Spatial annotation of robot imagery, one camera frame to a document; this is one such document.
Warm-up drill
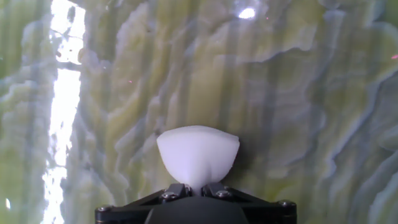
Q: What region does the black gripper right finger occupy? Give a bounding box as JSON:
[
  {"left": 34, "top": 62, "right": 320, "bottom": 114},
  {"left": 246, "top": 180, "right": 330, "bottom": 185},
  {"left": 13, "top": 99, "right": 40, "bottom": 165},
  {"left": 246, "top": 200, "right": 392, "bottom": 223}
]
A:
[{"left": 201, "top": 182, "right": 272, "bottom": 205}]

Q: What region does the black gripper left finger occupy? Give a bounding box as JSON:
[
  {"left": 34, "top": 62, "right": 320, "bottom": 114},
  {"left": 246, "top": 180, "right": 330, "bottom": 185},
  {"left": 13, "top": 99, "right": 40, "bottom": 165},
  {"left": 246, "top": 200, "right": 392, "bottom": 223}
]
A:
[{"left": 123, "top": 183, "right": 192, "bottom": 207}]

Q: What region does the white sponge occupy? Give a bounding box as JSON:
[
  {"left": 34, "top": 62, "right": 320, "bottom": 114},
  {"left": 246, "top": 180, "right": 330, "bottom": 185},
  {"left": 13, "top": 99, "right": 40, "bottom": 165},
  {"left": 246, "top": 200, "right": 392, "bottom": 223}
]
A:
[{"left": 156, "top": 124, "right": 241, "bottom": 197}]

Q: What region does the green marble pattern mat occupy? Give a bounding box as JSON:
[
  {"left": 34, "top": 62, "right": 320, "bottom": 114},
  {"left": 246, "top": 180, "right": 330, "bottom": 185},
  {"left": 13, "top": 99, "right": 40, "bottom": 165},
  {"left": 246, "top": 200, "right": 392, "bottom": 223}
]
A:
[{"left": 0, "top": 0, "right": 398, "bottom": 224}]

